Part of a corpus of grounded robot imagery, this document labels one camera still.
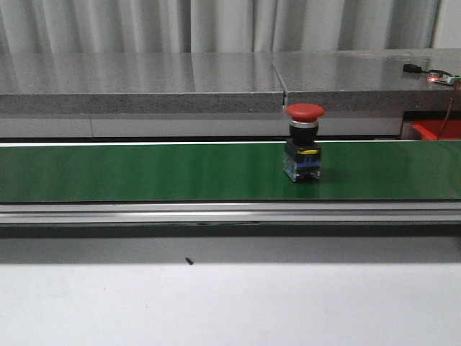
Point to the red button yellow latch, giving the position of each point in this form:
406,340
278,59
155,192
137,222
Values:
302,155

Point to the green conveyor belt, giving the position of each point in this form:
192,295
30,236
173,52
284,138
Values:
375,170

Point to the grey stone countertop left slab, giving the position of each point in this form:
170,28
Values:
139,83

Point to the grey stone countertop slab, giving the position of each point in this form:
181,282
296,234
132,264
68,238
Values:
366,80
139,83

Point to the white cabinet front panel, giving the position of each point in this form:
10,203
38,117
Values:
336,123

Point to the grey stone countertop right slab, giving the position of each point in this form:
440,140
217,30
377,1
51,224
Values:
366,80

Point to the red plastic tray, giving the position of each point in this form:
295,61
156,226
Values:
432,130

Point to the black connector plug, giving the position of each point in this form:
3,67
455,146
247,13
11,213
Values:
412,68

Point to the small green circuit board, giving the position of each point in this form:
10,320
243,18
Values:
445,79

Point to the grey pleated curtain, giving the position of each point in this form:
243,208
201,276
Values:
214,26

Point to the aluminium conveyor frame rail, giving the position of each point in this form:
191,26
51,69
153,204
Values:
431,211

